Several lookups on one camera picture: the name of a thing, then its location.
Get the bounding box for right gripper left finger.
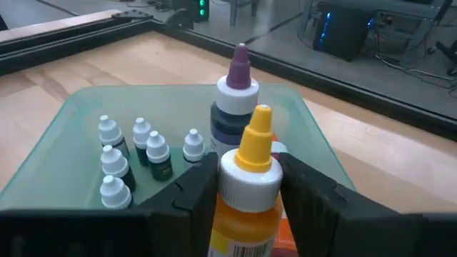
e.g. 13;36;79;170
0;152;220;257

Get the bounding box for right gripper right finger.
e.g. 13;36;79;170
279;152;457;257

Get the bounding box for small white-capped dropper bottle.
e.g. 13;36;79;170
145;131;174;182
100;145;137;192
99;174;134;210
132;117;153;167
98;114;130;158
182;128;206;168

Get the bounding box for large orange food coloring bottle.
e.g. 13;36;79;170
269;133;299;257

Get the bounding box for large yellow food coloring bottle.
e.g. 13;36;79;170
206;104;285;257

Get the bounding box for large purple food coloring bottle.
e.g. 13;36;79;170
209;42;261;158

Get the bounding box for teal translucent plastic tray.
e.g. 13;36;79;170
0;84;356;211

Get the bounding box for black computer tower blue lights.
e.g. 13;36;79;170
313;1;376;61

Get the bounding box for black computer tower green lights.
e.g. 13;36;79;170
174;0;211;24

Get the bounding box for black aluminium table frame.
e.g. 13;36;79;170
0;9;457;142

